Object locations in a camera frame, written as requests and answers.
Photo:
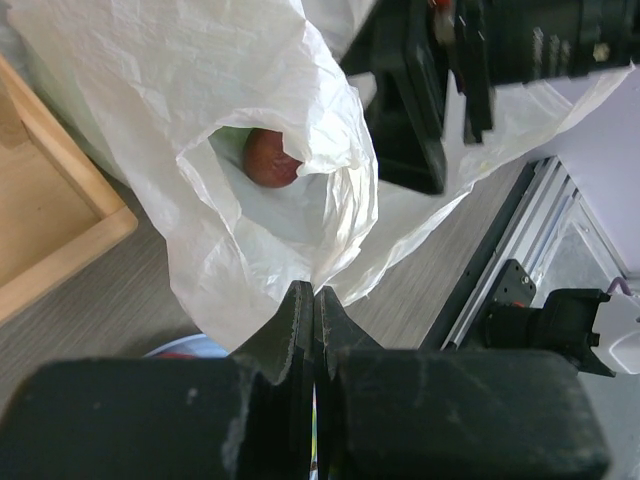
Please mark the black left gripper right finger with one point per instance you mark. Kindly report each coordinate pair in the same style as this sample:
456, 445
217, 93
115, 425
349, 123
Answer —
461, 414

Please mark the wooden clothes rack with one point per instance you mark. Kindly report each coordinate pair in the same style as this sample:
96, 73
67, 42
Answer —
58, 213

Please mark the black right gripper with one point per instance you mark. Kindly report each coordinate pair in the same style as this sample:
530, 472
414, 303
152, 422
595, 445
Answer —
412, 48

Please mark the white plastic bag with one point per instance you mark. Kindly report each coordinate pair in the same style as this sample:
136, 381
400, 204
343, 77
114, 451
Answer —
163, 95

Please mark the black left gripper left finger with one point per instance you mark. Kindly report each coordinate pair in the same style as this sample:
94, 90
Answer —
247, 415

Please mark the blue plastic plate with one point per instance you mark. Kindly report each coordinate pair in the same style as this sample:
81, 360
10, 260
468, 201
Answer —
192, 346

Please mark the dark red fake plum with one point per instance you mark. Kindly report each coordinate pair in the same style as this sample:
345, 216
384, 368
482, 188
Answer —
265, 162

